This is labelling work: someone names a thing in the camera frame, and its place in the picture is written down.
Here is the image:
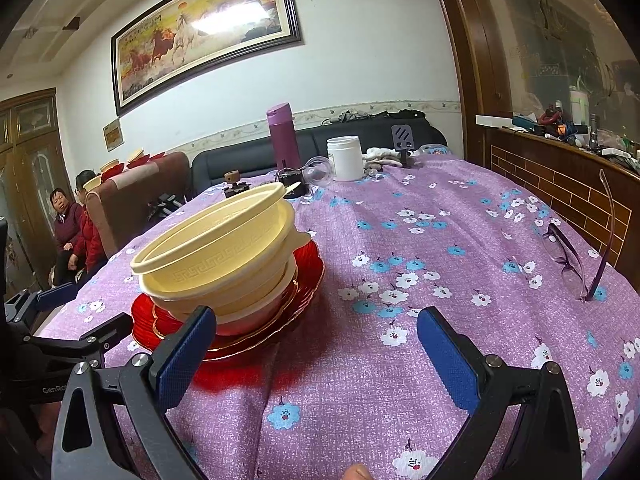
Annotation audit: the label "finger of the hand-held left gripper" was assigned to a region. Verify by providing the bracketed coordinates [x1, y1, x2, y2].
[5, 285, 76, 323]
[22, 312, 132, 367]

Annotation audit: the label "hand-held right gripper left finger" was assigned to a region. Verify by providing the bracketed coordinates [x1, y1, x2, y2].
[51, 305, 218, 480]

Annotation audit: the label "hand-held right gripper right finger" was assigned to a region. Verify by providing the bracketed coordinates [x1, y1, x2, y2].
[416, 306, 583, 480]

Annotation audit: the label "white plastic bowl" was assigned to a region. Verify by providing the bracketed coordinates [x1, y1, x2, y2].
[149, 255, 302, 320]
[214, 280, 297, 337]

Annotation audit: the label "small red gold-rimmed plate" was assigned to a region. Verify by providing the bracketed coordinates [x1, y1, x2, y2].
[151, 260, 302, 341]

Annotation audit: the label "cream plastic bowl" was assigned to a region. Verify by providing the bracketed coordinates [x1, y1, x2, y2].
[130, 182, 296, 292]
[140, 200, 312, 307]

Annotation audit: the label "large red scalloped plate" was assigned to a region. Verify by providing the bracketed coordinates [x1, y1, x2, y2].
[131, 239, 326, 362]

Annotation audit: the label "purple floral tablecloth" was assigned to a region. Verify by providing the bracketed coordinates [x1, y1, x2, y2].
[37, 152, 640, 480]

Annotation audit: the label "wooden door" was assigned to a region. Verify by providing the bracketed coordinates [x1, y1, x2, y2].
[0, 87, 72, 287]

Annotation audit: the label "brown leather armchair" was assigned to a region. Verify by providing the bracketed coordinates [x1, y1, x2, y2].
[84, 152, 192, 262]

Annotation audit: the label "black white striped object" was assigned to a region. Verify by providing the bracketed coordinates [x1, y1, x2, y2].
[146, 192, 189, 222]

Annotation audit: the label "purple framed eyeglasses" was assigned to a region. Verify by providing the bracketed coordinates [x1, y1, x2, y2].
[542, 168, 617, 303]

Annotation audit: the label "black pot with wooden knob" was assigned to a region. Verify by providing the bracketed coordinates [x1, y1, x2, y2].
[223, 170, 252, 200]

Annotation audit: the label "black leather sofa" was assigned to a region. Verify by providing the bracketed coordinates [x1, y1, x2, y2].
[189, 117, 449, 197]

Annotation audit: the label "wooden cabinet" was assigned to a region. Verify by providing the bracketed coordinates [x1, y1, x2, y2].
[475, 115, 640, 272]

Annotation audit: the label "black round tin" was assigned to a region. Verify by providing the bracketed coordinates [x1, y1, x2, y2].
[276, 169, 306, 194]

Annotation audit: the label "white cloth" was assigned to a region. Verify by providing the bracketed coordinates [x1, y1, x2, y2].
[362, 147, 404, 176]

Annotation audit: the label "white plastic jar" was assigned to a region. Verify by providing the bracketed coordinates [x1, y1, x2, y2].
[326, 136, 365, 182]

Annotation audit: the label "clear plastic container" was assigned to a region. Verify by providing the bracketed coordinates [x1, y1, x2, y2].
[302, 156, 334, 189]

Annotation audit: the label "black slotted spatula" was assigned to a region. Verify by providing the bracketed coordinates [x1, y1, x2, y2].
[390, 123, 417, 169]

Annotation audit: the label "purple thermos bottle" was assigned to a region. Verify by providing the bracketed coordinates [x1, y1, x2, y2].
[265, 102, 301, 174]

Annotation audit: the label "cabinet top clutter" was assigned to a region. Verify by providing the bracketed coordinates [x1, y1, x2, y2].
[512, 102, 640, 167]

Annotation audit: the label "dark cloth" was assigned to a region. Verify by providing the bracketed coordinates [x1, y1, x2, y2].
[320, 107, 427, 124]

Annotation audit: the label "white plastic jug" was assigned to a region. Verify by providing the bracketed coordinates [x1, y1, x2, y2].
[568, 85, 592, 127]

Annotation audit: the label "framed horse painting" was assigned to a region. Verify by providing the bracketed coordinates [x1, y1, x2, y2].
[110, 0, 306, 117]

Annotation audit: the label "wooden framed glass partition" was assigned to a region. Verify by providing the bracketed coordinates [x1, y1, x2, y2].
[424, 0, 640, 173]

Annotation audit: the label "small gold wall plaque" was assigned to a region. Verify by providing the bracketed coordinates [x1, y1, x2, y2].
[103, 118, 125, 152]

